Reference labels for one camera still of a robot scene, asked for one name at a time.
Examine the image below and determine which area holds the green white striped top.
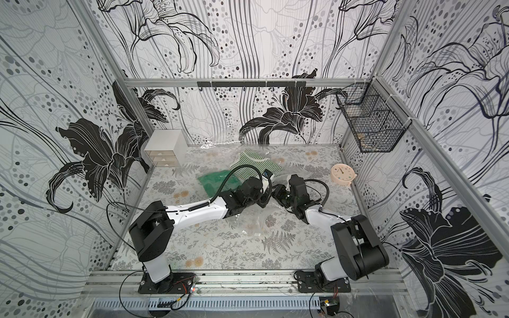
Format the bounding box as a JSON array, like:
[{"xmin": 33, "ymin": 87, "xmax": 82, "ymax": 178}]
[{"xmin": 231, "ymin": 149, "xmax": 283, "ymax": 181}]

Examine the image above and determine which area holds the clear plastic vacuum bag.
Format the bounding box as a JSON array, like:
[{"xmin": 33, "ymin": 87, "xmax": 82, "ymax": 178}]
[{"xmin": 186, "ymin": 138, "xmax": 295, "ymax": 247}]

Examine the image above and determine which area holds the green tank top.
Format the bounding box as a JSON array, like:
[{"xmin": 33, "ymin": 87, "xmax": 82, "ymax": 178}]
[{"xmin": 198, "ymin": 170, "xmax": 242, "ymax": 197}]

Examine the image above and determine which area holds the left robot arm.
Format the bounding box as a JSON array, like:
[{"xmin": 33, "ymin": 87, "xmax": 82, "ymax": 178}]
[{"xmin": 129, "ymin": 169, "xmax": 274, "ymax": 284}]

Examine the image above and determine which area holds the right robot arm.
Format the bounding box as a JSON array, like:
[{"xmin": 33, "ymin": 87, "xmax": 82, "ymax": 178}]
[{"xmin": 272, "ymin": 174, "xmax": 390, "ymax": 285}]

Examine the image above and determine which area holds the pink round clock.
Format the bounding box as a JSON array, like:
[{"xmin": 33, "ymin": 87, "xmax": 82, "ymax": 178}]
[{"xmin": 330, "ymin": 164, "xmax": 357, "ymax": 186}]

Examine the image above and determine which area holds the white three-drawer organizer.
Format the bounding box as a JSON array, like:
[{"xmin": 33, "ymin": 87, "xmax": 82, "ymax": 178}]
[{"xmin": 144, "ymin": 130, "xmax": 188, "ymax": 168}]

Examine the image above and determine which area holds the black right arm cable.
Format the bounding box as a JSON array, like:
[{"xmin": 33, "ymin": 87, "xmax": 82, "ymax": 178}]
[{"xmin": 304, "ymin": 178, "xmax": 331, "ymax": 207}]

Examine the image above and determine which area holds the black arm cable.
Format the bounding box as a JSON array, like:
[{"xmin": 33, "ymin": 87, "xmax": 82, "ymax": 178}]
[
  {"xmin": 304, "ymin": 178, "xmax": 331, "ymax": 207},
  {"xmin": 208, "ymin": 164, "xmax": 263, "ymax": 205}
]

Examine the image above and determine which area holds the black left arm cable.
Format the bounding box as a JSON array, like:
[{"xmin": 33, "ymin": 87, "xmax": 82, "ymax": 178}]
[{"xmin": 208, "ymin": 164, "xmax": 263, "ymax": 205}]

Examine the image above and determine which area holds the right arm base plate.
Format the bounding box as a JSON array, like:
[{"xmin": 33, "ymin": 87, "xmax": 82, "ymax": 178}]
[{"xmin": 294, "ymin": 270, "xmax": 351, "ymax": 294}]

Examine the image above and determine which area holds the black wire basket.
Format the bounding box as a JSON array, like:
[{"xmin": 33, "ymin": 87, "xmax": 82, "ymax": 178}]
[{"xmin": 335, "ymin": 82, "xmax": 406, "ymax": 153}]

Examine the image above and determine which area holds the white cable duct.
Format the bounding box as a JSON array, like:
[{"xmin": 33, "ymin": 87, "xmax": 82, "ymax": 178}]
[{"xmin": 92, "ymin": 296, "xmax": 320, "ymax": 311}]

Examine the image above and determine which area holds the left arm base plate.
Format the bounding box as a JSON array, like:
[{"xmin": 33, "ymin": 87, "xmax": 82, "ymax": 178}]
[{"xmin": 138, "ymin": 272, "xmax": 196, "ymax": 295}]

